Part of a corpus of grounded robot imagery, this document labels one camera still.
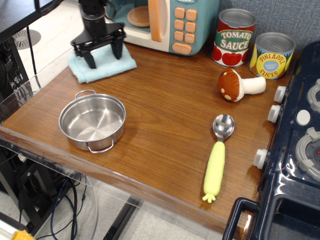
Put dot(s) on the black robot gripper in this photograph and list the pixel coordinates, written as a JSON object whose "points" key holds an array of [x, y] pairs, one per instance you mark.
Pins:
{"points": [[97, 33]]}

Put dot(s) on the tomato sauce can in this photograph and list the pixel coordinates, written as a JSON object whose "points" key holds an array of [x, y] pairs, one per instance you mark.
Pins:
{"points": [[234, 33]]}

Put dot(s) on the black computer tower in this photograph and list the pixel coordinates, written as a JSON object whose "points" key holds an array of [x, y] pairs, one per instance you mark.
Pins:
{"points": [[14, 82]]}

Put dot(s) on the stainless steel pot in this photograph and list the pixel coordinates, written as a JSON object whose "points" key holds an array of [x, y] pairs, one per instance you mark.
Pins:
{"points": [[93, 121]]}

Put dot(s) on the teal toy microwave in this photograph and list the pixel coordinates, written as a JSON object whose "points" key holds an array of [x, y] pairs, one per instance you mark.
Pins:
{"points": [[174, 26]]}

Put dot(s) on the pineapple slices can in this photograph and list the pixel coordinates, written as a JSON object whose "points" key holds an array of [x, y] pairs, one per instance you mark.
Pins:
{"points": [[272, 54]]}

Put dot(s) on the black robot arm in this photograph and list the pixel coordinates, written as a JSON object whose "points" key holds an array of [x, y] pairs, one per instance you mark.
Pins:
{"points": [[95, 8]]}

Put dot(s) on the plush brown mushroom toy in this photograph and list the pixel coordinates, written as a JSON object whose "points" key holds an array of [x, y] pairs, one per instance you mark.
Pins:
{"points": [[233, 87]]}

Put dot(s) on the light blue rag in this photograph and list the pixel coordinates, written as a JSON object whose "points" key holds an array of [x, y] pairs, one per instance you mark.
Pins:
{"points": [[106, 64]]}

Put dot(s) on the black table leg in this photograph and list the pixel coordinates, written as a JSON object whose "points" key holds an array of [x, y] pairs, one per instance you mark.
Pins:
{"points": [[120, 222]]}

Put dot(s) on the spoon with yellow-green handle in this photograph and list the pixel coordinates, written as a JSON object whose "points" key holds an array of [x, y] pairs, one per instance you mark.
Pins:
{"points": [[223, 126]]}

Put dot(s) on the dark blue toy stove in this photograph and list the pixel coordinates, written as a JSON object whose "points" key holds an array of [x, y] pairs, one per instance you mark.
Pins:
{"points": [[288, 206]]}

